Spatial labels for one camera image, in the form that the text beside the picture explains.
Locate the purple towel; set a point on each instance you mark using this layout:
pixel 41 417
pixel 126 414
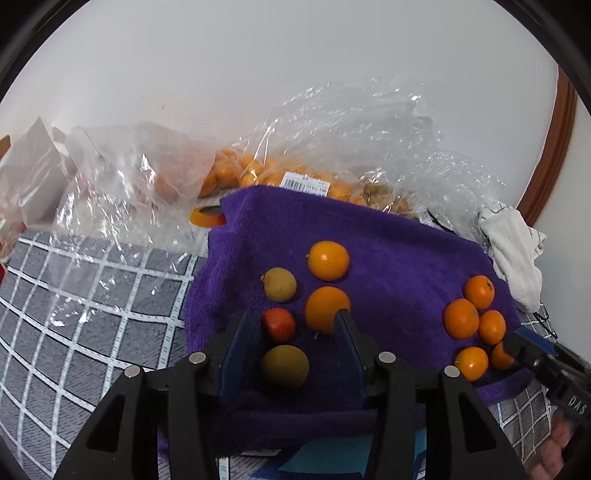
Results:
pixel 406 258

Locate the large clear plastic bag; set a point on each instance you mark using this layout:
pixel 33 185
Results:
pixel 369 134

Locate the orange and black object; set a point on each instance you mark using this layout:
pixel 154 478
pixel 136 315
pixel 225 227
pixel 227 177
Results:
pixel 205 216

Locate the green brown citrus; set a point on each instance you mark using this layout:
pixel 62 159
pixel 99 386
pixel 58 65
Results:
pixel 285 366

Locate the brown wooden door frame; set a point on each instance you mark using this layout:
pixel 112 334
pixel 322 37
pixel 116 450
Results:
pixel 554 147

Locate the pile of small oranges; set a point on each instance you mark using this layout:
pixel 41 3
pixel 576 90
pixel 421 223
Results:
pixel 249 170

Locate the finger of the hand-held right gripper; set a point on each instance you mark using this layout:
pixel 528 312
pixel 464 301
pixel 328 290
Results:
pixel 561 355
pixel 554 383

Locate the person's right hand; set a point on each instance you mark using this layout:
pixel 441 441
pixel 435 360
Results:
pixel 554 452

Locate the yellow green citrus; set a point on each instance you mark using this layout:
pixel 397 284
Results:
pixel 279 285

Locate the crumpled clear plastic bag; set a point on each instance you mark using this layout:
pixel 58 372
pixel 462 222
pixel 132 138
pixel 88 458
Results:
pixel 120 194

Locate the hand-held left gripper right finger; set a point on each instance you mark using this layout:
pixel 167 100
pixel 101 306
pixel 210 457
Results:
pixel 353 360

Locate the white cloth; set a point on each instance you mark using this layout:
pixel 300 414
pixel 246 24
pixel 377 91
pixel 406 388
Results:
pixel 512 254

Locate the small tangerine with dark mark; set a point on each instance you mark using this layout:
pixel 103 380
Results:
pixel 480 291

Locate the large orange with stem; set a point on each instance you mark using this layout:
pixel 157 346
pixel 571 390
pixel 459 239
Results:
pixel 323 307

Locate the round orange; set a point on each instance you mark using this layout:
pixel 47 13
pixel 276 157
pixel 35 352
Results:
pixel 328 261

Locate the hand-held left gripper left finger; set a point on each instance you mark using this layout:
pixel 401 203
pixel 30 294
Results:
pixel 231 364

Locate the blue paper sheet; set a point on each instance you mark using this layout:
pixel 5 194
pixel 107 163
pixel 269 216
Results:
pixel 300 461

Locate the red orange tangerine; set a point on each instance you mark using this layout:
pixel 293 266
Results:
pixel 278 324

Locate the white plastic bag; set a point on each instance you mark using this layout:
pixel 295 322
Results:
pixel 32 175

